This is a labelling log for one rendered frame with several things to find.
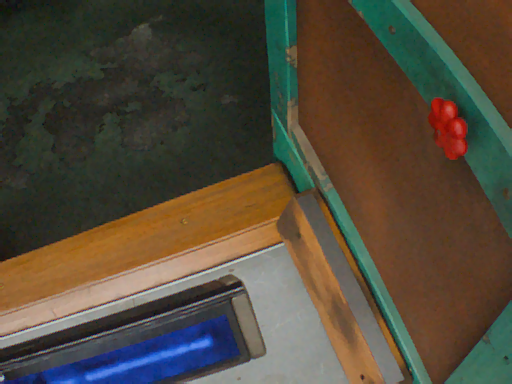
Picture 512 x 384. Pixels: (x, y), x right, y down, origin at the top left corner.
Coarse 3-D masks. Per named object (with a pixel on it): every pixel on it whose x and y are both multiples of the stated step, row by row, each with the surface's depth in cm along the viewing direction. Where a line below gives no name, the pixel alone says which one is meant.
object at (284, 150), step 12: (276, 120) 94; (276, 132) 96; (276, 144) 100; (288, 144) 92; (276, 156) 102; (288, 156) 94; (288, 168) 97; (300, 168) 90; (300, 180) 92; (300, 192) 95
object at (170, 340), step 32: (192, 288) 54; (224, 288) 49; (96, 320) 53; (128, 320) 48; (160, 320) 48; (192, 320) 49; (224, 320) 50; (256, 320) 51; (0, 352) 50; (32, 352) 47; (64, 352) 47; (96, 352) 48; (128, 352) 49; (160, 352) 50; (192, 352) 50; (224, 352) 51; (256, 352) 52
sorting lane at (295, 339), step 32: (256, 256) 93; (288, 256) 92; (160, 288) 90; (256, 288) 90; (288, 288) 90; (64, 320) 88; (288, 320) 87; (320, 320) 87; (288, 352) 84; (320, 352) 84
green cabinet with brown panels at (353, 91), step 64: (320, 0) 62; (384, 0) 45; (448, 0) 38; (320, 64) 70; (384, 64) 53; (448, 64) 40; (320, 128) 79; (384, 128) 59; (320, 192) 85; (384, 192) 65; (448, 192) 50; (384, 256) 71; (448, 256) 54; (384, 320) 74; (448, 320) 57
